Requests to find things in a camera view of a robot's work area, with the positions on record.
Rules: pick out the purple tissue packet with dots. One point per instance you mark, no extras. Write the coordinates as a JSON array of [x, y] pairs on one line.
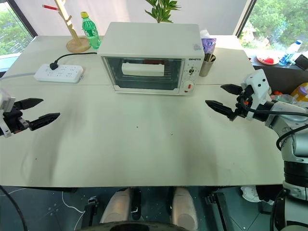
[[209, 44]]

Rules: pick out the clear plastic bag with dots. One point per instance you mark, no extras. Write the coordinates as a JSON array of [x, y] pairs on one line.
[[285, 98]]

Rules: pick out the clear bottle with blue label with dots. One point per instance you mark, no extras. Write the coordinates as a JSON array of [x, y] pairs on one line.
[[290, 54]]

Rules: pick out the wooden rack stand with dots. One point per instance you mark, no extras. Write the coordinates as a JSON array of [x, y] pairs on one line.
[[78, 44]]

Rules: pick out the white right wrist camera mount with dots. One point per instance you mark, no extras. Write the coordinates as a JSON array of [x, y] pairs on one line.
[[258, 81]]

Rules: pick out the green potted plant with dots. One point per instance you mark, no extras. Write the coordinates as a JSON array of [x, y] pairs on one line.
[[161, 10]]

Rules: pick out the beige rounded robot leg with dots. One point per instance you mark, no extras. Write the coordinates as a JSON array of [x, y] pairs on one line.
[[118, 204], [184, 207]]

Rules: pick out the white toaster oven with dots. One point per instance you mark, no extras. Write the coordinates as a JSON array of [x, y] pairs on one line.
[[149, 38]]

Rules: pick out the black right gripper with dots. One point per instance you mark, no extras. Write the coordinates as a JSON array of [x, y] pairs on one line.
[[244, 101]]

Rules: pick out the black table leg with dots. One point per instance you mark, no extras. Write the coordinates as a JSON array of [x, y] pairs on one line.
[[90, 211], [220, 209]]

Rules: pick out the white shoes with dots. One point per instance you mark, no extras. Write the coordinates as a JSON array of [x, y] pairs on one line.
[[250, 193]]

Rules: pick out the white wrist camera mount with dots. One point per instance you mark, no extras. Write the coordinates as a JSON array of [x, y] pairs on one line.
[[258, 81], [6, 101]]

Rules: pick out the red stick on rack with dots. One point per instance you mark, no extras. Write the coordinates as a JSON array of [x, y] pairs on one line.
[[50, 7]]

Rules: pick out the red and white plate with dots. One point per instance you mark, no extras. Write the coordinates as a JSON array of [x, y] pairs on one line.
[[267, 60]]

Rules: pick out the wooden sticks in cup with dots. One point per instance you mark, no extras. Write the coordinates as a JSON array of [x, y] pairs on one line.
[[208, 57]]

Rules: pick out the black box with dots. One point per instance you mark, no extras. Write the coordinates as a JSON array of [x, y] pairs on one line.
[[302, 62]]

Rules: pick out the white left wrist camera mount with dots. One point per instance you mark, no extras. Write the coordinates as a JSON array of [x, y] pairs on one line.
[[6, 101]]

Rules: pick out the yellow bag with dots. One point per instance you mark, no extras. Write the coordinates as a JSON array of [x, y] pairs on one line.
[[300, 92]]

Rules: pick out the green plastic bottle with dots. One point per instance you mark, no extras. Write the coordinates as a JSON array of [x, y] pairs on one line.
[[92, 33]]

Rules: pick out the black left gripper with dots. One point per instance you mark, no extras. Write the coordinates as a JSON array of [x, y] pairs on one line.
[[14, 120]]

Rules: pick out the metal cup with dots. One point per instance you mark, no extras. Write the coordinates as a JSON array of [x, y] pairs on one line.
[[206, 68]]

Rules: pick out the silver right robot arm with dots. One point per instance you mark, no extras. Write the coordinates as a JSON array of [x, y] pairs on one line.
[[288, 120]]

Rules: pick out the white power strip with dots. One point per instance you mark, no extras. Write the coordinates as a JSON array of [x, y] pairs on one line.
[[59, 73]]

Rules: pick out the glass oven door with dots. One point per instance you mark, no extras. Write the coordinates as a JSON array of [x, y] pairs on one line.
[[144, 81]]

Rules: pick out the dark side table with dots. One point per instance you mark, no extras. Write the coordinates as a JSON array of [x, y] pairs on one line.
[[281, 77]]

